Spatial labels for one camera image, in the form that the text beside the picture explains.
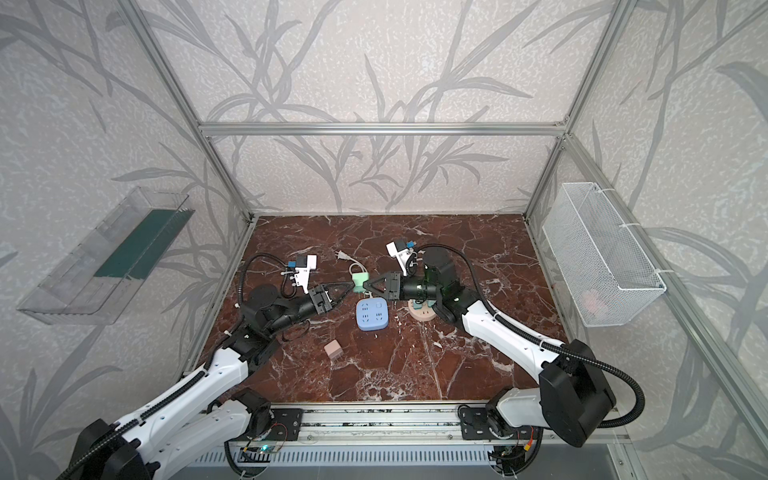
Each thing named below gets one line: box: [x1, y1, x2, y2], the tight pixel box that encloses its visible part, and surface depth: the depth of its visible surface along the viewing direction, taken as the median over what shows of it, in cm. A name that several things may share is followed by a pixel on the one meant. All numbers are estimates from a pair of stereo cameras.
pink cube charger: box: [323, 339, 344, 360], surface depth 86 cm
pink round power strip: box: [408, 299, 437, 321], surface depth 93 cm
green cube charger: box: [352, 272, 369, 293], surface depth 71 cm
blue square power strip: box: [356, 297, 389, 332], surface depth 93 cm
